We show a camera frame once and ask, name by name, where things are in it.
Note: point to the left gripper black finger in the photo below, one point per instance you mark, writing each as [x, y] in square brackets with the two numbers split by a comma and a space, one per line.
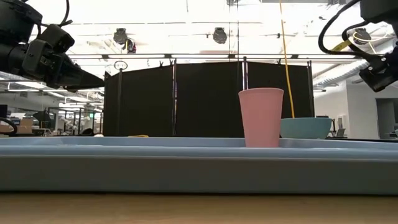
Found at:
[81, 89]
[77, 77]

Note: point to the yellow cloth napkin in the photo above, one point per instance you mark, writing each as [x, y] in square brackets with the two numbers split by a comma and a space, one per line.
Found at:
[138, 136]

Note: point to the grey-blue plastic tray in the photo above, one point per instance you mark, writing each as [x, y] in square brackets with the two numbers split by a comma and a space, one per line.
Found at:
[186, 174]

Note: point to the blue ribbed bowl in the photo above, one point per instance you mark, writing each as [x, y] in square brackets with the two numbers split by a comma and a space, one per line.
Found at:
[306, 128]

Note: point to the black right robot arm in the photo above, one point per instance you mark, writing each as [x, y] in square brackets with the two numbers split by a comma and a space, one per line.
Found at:
[379, 9]

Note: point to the black monitor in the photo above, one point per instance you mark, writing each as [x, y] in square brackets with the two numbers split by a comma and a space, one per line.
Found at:
[3, 111]

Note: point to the red and yellow ceiling device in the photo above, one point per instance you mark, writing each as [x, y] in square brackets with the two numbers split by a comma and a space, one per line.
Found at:
[131, 46]

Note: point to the cardboard box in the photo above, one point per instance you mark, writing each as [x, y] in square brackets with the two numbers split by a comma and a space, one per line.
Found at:
[26, 124]

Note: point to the pink plastic cup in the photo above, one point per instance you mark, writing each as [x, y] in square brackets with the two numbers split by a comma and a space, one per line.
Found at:
[261, 118]

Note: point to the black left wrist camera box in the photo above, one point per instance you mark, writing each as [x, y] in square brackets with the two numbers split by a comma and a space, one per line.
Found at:
[56, 37]

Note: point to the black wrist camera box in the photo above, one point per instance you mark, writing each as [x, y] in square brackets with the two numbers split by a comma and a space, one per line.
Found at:
[376, 76]
[56, 37]

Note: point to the dark ceiling camera dome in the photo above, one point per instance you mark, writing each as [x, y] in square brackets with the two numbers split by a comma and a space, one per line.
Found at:
[120, 35]
[219, 35]
[362, 35]

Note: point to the white corrugated ceiling duct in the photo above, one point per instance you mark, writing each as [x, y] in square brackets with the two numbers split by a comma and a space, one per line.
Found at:
[339, 76]

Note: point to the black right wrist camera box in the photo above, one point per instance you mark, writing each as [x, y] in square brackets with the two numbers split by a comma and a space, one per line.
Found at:
[376, 76]

